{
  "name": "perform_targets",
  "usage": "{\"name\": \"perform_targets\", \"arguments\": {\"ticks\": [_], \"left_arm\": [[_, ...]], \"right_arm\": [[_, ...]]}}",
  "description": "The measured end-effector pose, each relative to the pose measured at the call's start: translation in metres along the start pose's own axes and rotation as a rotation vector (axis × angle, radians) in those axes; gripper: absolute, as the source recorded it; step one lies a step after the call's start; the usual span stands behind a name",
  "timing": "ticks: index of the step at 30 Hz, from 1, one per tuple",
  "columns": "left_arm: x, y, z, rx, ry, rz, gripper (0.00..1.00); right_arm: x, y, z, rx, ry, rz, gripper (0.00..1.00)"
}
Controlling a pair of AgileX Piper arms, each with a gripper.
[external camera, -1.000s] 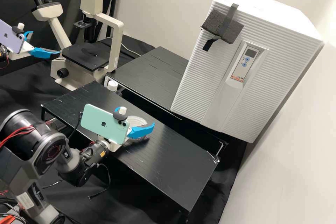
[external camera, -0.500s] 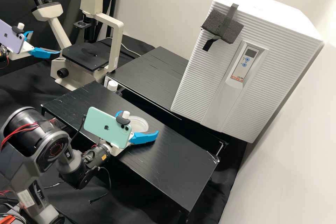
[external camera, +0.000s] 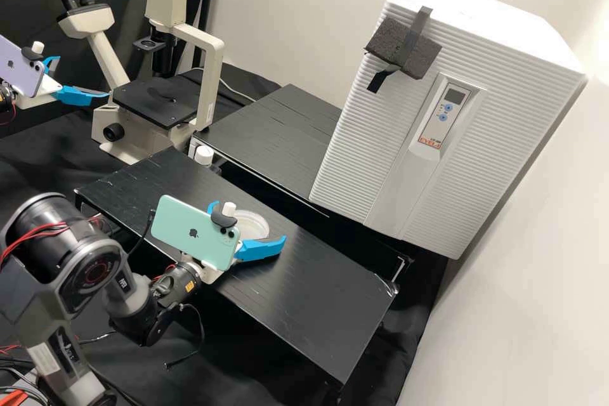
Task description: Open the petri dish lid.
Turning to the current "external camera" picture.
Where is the cream microscope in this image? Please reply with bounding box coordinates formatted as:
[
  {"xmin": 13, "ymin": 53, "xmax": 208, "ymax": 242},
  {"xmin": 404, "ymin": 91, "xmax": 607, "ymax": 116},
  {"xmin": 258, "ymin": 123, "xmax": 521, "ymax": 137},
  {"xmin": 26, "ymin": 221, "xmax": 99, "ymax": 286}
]
[{"xmin": 56, "ymin": 0, "xmax": 227, "ymax": 167}]

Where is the wrist camera phone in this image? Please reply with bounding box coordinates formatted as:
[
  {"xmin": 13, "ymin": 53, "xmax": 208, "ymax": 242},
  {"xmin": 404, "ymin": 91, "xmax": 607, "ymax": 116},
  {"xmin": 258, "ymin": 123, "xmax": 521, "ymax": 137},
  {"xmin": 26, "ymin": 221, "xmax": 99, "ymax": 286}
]
[
  {"xmin": 0, "ymin": 34, "xmax": 49, "ymax": 98},
  {"xmin": 150, "ymin": 194, "xmax": 246, "ymax": 270}
]

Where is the petri dish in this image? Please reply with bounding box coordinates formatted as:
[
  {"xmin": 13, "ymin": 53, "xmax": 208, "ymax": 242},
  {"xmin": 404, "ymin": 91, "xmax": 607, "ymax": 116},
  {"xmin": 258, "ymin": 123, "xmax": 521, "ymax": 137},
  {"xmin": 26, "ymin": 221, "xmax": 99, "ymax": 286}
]
[{"xmin": 236, "ymin": 208, "xmax": 271, "ymax": 241}]

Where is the white-capped bottle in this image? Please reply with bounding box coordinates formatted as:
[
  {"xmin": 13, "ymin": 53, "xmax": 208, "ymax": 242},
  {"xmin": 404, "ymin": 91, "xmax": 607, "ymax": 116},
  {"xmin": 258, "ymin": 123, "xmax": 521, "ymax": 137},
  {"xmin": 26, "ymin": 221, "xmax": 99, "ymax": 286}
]
[{"xmin": 193, "ymin": 145, "xmax": 215, "ymax": 168}]

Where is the incubator door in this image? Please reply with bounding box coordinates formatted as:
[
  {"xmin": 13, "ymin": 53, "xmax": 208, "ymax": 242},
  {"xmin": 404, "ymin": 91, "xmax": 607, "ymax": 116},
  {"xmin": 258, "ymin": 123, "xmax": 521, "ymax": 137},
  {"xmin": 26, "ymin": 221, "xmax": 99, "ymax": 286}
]
[{"xmin": 308, "ymin": 0, "xmax": 589, "ymax": 262}]

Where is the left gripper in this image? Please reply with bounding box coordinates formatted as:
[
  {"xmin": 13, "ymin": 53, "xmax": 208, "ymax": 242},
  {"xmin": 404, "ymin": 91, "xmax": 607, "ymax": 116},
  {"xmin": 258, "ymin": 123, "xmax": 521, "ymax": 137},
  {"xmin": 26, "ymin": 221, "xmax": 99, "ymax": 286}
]
[{"xmin": 18, "ymin": 55, "xmax": 110, "ymax": 110}]

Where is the black cable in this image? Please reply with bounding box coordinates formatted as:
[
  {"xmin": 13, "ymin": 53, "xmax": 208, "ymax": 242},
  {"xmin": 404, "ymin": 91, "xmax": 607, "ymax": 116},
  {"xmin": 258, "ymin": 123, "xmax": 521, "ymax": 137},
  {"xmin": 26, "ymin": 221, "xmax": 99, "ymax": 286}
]
[
  {"xmin": 164, "ymin": 303, "xmax": 206, "ymax": 370},
  {"xmin": 126, "ymin": 213, "xmax": 155, "ymax": 259}
]

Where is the white cable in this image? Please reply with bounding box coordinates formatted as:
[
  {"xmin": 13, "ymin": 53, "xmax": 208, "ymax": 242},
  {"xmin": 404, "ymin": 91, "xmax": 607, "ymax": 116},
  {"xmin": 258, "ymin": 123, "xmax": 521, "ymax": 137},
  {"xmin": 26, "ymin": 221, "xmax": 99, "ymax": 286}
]
[{"xmin": 221, "ymin": 78, "xmax": 258, "ymax": 105}]

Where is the left wrist camera phone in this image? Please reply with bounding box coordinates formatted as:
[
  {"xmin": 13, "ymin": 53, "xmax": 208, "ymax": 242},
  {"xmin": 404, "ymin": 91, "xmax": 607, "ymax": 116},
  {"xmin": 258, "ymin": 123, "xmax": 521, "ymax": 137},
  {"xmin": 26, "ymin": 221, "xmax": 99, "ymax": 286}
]
[{"xmin": 0, "ymin": 34, "xmax": 49, "ymax": 98}]

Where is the black platform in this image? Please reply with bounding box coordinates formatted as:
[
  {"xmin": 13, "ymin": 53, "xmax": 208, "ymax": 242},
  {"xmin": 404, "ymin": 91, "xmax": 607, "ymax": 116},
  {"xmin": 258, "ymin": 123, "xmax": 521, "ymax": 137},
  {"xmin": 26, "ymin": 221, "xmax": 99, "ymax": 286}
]
[
  {"xmin": 332, "ymin": 215, "xmax": 416, "ymax": 284},
  {"xmin": 188, "ymin": 83, "xmax": 344, "ymax": 219},
  {"xmin": 74, "ymin": 147, "xmax": 400, "ymax": 390},
  {"xmin": 174, "ymin": 67, "xmax": 211, "ymax": 93}
]

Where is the white incubator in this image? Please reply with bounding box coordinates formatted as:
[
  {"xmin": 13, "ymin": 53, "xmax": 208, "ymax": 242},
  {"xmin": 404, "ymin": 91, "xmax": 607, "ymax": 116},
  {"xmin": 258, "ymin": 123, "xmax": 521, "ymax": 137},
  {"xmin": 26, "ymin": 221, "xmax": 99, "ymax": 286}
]
[{"xmin": 388, "ymin": 0, "xmax": 588, "ymax": 77}]

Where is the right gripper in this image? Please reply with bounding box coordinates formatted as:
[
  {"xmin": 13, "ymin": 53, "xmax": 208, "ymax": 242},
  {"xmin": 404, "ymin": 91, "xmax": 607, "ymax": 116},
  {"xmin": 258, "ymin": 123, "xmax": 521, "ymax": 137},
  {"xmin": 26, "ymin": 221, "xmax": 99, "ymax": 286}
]
[{"xmin": 199, "ymin": 200, "xmax": 289, "ymax": 284}]

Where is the right wrist camera phone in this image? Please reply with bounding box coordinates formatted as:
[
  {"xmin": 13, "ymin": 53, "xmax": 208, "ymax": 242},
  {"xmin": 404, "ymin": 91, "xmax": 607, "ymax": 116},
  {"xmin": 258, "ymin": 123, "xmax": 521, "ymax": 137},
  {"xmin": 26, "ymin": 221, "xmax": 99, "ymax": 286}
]
[{"xmin": 150, "ymin": 194, "xmax": 246, "ymax": 270}]

